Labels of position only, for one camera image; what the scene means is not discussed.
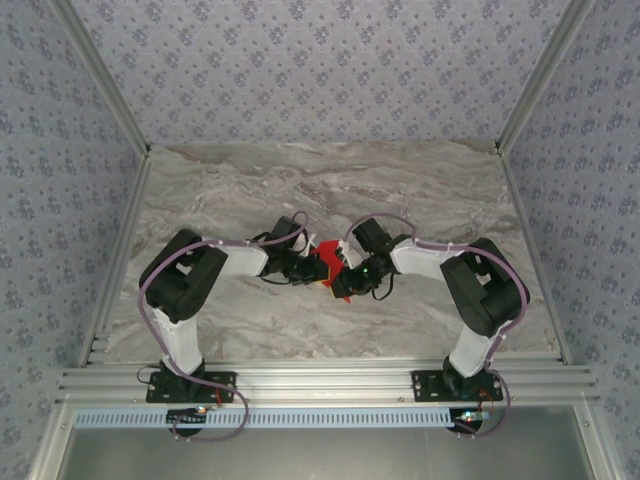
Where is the grey metal sheet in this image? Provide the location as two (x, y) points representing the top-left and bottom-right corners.
(54, 424), (596, 480)

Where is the small electronics board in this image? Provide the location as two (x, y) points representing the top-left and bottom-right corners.
(167, 405), (210, 427)
(451, 407), (494, 432)

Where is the wide aluminium frame rail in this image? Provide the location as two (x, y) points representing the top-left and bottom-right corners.
(53, 351), (602, 407)

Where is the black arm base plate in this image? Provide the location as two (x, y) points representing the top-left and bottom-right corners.
(410, 369), (504, 404)
(145, 370), (237, 404)

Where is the pale blue slotted cable duct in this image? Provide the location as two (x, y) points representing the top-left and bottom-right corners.
(73, 407), (484, 430)

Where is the aluminium frame post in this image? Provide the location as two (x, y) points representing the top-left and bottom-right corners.
(494, 0), (599, 151)
(49, 0), (152, 157)

